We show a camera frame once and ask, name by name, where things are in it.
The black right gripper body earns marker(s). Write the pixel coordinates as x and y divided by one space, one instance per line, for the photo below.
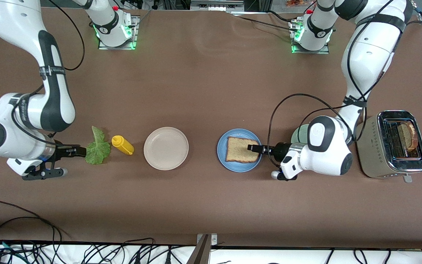
61 152

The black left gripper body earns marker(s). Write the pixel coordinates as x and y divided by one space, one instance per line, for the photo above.
280 151

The green lettuce leaf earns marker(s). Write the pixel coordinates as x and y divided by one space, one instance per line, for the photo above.
99 150

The brown bread slice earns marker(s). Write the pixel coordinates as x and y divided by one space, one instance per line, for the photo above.
408 136
238 150

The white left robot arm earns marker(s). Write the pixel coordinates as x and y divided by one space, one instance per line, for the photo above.
372 55

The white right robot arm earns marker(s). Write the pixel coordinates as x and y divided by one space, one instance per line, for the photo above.
20 22

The pale green round plate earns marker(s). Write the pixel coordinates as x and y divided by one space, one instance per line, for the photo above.
299 134

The blue round plate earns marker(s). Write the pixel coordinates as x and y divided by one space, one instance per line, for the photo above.
240 168

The beige round plate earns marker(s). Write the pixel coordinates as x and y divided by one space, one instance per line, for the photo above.
166 148

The yellow mustard squeeze bottle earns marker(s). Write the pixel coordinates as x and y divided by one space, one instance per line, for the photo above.
123 146

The beige chrome toaster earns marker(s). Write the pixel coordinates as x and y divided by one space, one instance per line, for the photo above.
370 154

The grey metal strut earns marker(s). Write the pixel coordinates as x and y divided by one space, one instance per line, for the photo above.
199 255

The orange packet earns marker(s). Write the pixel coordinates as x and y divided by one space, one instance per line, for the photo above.
295 3

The grey power strip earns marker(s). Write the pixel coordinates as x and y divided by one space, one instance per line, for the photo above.
216 5

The metal table edge bracket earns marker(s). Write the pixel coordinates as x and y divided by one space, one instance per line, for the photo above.
214 240

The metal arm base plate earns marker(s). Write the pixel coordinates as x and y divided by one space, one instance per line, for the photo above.
134 33
308 52

